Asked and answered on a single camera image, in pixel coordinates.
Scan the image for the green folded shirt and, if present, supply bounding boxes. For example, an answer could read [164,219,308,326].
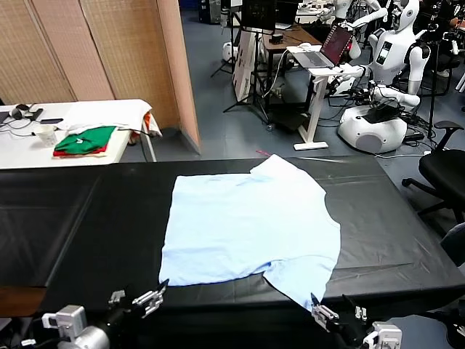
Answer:
[54,124,118,154]

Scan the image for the black tripod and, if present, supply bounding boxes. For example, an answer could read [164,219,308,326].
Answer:
[222,28,272,127]

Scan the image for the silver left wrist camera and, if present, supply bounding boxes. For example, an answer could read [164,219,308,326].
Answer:
[41,305,89,340]

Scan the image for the white paper cup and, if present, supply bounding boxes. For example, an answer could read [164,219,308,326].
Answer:
[33,124,57,148]

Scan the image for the black table cover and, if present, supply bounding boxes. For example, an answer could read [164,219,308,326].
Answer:
[0,155,465,318]

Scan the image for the beige folded cloth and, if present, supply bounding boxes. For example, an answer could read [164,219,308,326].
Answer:
[84,127,118,159]

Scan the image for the white draped cloth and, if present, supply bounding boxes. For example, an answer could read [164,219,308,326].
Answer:
[57,99,163,138]

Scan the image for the black pole stand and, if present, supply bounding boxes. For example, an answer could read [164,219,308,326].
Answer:
[426,39,442,141]

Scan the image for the red folded shirt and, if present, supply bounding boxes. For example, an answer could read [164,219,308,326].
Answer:
[52,143,110,159]

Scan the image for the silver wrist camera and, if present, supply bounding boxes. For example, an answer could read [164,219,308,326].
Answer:
[362,321,403,349]
[41,305,89,340]

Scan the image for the blue-grey chair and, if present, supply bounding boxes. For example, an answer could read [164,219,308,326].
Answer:
[439,222,465,267]

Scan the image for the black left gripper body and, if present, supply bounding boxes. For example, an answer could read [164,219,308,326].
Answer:
[103,302,147,334]

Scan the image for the white humanoid robot upper body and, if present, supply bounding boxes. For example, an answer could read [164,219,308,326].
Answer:
[318,0,389,28]

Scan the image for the white side table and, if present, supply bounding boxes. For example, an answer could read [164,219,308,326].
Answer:
[0,98,158,170]

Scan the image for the grey laptop with red screen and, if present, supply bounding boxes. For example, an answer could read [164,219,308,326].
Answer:
[296,24,355,69]

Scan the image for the silver black-tipped right gripper finger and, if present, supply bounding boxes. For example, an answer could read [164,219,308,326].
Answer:
[310,291,341,332]
[342,293,368,321]

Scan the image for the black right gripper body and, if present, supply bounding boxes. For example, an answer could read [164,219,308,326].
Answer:
[325,316,376,349]

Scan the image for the long silver left gripper finger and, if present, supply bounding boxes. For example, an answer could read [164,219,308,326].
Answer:
[131,278,171,318]

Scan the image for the white calibration board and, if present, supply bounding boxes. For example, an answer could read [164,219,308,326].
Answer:
[232,28,257,104]

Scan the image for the light blue t-shirt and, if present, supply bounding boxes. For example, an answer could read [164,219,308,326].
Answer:
[158,153,341,313]

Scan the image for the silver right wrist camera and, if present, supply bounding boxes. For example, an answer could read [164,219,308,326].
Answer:
[362,321,403,349]

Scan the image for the black monitor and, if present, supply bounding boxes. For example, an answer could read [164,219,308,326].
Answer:
[240,0,278,31]

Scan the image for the brown wooden desk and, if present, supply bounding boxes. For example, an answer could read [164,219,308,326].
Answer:
[262,24,333,111]

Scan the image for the black wheeled base platform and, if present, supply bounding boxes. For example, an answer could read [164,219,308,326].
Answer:
[266,106,314,134]

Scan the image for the black open laptop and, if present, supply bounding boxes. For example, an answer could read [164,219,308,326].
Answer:
[275,6,299,31]

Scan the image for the white standing desk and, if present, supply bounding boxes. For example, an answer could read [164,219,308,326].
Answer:
[286,44,352,152]

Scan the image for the tan folding screen partition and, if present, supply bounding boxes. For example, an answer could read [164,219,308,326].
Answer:
[0,0,202,156]

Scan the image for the white humanoid robot with base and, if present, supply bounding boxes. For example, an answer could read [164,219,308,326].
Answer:
[336,0,432,154]

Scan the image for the black office chair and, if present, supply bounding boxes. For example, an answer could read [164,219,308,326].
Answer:
[400,120,465,220]

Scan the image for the orange cloth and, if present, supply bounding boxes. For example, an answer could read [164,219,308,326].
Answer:
[128,111,154,147]

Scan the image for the black headphones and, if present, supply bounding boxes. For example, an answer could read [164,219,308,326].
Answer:
[9,103,34,119]

